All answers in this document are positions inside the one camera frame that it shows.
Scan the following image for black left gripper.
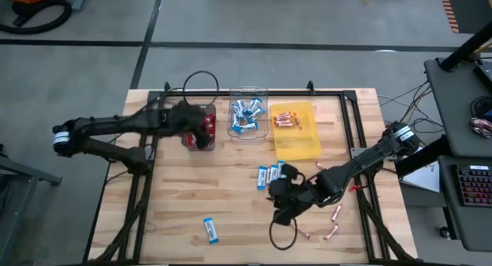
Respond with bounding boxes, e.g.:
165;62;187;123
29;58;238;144
171;101;212;150

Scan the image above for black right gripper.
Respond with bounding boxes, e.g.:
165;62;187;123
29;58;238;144
268;165;335;227

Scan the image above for candy bag on desk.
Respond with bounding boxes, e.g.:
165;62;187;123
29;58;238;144
470;117;492;139

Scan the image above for dark grey plastic bin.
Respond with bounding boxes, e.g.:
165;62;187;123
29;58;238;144
181;103;218;151

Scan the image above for clear plastic bin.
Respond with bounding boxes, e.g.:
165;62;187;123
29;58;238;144
226;85;269;144

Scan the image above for yellow plastic bin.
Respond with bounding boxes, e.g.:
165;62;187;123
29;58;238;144
270;101;323;161

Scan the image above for white paper sheet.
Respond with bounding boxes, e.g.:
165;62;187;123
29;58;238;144
399;145;441;193

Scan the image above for black desk with keyboard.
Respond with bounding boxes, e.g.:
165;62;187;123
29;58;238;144
437;155;492;253

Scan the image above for grey metal cart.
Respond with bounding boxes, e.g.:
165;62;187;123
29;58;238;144
0;142;64;265

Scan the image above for backlit computer keyboard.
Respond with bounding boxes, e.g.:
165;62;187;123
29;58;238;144
456;164;492;208

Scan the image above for black device on desk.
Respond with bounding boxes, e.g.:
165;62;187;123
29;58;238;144
473;60;492;91

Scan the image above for black diagonal pole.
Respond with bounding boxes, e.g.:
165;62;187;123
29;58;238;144
439;22;492;73

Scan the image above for dark mat striped edge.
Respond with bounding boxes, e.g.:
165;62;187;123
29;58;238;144
437;0;492;35

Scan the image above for black right camera cable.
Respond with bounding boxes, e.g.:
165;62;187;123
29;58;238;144
268;215;299;251

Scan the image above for black camera cable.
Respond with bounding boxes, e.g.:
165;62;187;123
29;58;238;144
182;70;220;105
268;215;299;251

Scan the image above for black left camera cable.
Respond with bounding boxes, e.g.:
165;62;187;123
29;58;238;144
182;70;220;105

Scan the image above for black aluminium table frame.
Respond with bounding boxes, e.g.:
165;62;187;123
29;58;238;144
82;80;420;266

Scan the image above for black floor cables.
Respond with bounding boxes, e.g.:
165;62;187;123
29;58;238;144
378;79;443;135

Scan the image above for black desk with cables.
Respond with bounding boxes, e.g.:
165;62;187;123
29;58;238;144
424;57;492;158

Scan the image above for black vacuum hose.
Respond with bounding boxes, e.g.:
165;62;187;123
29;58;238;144
0;0;73;35

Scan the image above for black coiled cable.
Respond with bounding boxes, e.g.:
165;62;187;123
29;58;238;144
470;95;492;119

